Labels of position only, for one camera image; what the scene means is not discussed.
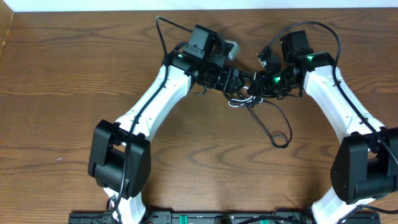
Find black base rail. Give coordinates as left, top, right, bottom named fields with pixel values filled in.
left=68, top=210, right=381, bottom=224

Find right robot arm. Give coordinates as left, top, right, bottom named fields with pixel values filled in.
left=248, top=30, right=397, bottom=223

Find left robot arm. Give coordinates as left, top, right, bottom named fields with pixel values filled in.
left=88, top=25, right=243, bottom=223

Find white usb cable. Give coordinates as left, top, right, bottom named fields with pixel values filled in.
left=228, top=73, right=264, bottom=108

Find black usb cable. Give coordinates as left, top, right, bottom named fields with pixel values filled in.
left=224, top=70, right=265, bottom=108
left=223, top=71, right=294, bottom=149

